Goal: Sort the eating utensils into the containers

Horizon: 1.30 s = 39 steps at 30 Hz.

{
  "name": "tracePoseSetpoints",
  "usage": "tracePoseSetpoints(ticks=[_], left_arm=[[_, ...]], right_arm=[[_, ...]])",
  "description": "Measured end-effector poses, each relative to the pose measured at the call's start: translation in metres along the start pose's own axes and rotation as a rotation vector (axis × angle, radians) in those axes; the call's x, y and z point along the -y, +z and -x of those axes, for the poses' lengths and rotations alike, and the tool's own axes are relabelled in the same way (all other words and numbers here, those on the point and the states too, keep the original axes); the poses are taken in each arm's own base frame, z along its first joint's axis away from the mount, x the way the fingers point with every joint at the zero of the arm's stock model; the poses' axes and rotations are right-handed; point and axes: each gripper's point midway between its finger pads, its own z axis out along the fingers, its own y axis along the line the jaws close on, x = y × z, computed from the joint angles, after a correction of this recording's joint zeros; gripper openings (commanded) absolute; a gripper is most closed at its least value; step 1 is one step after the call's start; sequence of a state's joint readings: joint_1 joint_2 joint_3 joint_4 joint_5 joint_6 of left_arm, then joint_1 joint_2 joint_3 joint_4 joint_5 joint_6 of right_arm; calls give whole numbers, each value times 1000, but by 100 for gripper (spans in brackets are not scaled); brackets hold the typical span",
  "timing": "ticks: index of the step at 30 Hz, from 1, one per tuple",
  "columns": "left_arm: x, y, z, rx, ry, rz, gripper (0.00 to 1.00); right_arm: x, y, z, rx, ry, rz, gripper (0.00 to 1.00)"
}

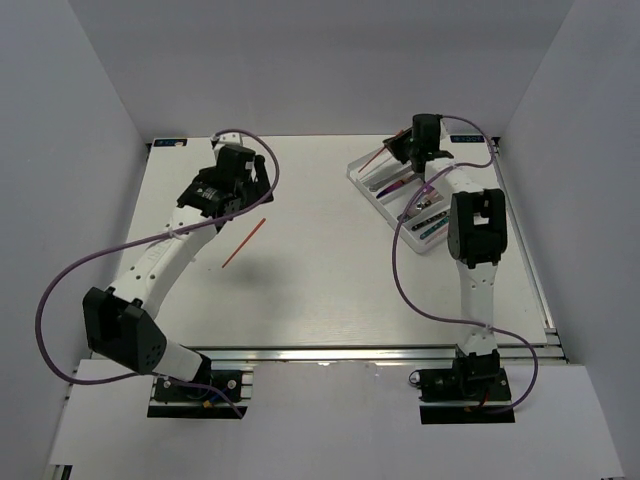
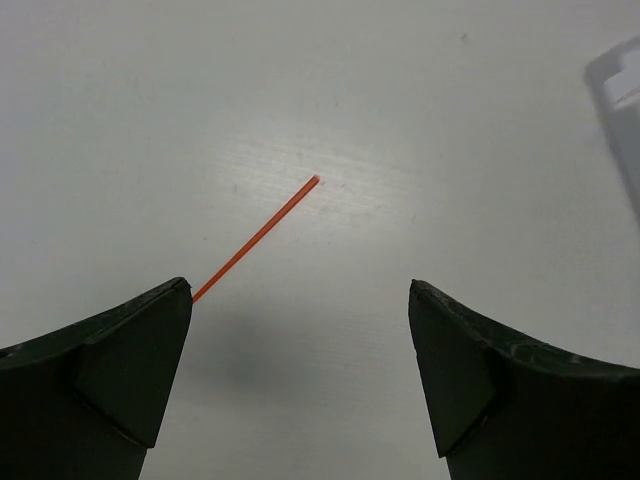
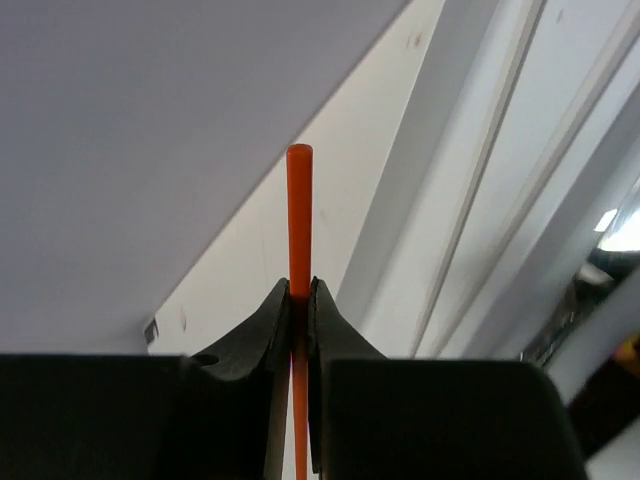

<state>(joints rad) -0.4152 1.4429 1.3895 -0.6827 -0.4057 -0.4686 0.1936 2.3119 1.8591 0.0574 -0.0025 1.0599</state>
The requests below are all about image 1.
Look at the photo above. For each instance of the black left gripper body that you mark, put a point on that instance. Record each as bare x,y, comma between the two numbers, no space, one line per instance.
251,190

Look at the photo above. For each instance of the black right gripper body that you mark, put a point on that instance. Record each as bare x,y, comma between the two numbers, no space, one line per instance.
402,146

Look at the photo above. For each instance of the clear chopstick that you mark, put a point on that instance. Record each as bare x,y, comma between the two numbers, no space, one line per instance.
384,165

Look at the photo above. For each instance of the ornate silver table knife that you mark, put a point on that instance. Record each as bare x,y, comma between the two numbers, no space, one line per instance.
382,183

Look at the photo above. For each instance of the iridescent rainbow steak knife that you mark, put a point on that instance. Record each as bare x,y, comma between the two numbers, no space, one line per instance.
395,186

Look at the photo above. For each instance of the orange chopstick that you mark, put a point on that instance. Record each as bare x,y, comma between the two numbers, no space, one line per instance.
372,158
244,242

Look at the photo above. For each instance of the pink handled silver spoon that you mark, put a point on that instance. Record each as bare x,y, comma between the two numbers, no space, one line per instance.
423,203

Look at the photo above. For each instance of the teal handled silver fork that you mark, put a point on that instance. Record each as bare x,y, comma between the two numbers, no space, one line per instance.
435,227

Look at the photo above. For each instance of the black handled silver fork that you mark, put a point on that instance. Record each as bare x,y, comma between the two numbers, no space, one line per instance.
429,221

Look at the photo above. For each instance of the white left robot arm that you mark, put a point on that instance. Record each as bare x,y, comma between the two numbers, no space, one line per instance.
120,320

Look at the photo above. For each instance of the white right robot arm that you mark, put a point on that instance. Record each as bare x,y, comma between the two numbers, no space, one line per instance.
476,230

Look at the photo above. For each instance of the blue label sticker right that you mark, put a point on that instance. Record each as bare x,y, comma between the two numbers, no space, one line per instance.
467,139

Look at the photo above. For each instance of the blue label sticker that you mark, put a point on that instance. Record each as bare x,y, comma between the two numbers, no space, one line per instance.
169,142
467,139

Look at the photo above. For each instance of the white compartment cutlery tray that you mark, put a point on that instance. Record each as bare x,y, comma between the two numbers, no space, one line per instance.
400,196

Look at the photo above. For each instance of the blue label sticker left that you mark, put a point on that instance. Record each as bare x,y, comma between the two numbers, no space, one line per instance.
169,142

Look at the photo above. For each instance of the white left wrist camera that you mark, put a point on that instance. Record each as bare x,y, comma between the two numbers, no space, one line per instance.
220,139

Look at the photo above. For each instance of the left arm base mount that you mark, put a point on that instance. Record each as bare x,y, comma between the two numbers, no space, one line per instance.
226,398

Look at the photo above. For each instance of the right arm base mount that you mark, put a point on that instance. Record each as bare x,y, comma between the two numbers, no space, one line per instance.
473,390

